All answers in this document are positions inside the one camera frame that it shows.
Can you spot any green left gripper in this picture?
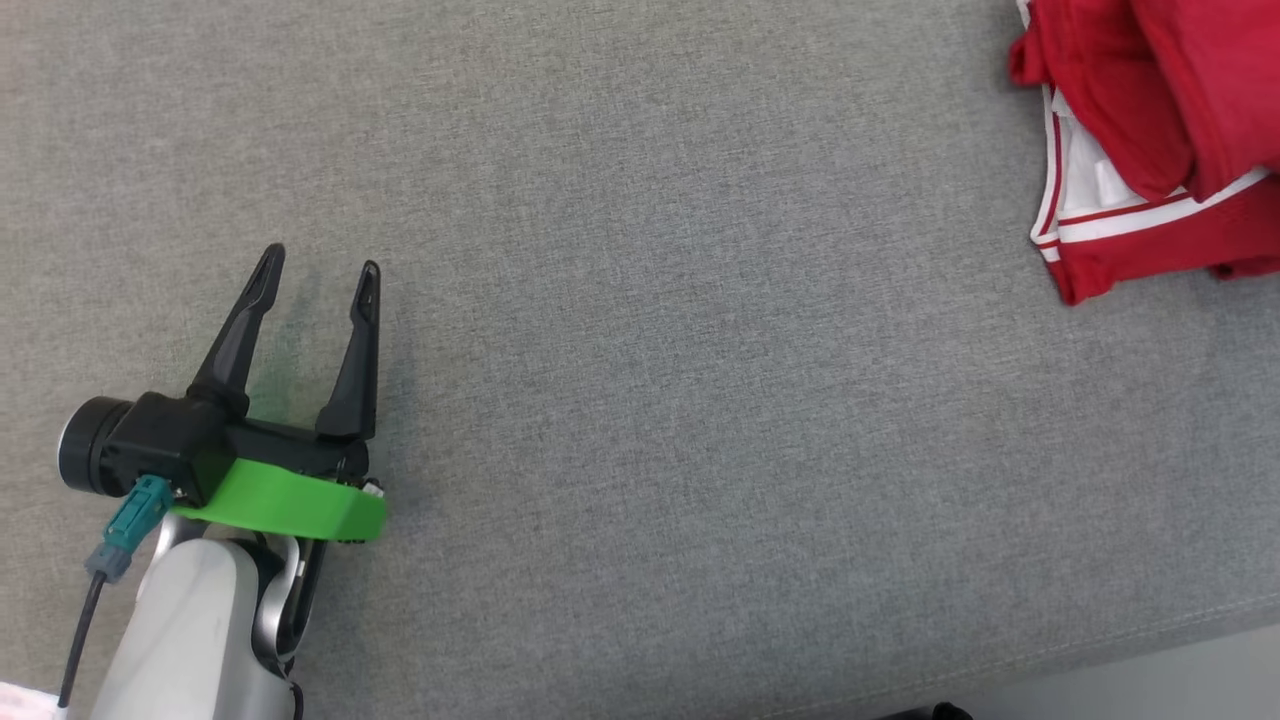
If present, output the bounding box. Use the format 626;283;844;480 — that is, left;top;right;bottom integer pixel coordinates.
170;242;389;544

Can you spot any white cloth cable wrap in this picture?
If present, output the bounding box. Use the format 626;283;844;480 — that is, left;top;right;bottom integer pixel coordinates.
0;683;59;720

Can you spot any left teal plug camera cable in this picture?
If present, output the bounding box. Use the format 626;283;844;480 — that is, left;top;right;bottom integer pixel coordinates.
57;475;173;711

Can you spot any red basketball jersey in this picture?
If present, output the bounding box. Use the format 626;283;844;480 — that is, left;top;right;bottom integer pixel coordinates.
1008;0;1280;307

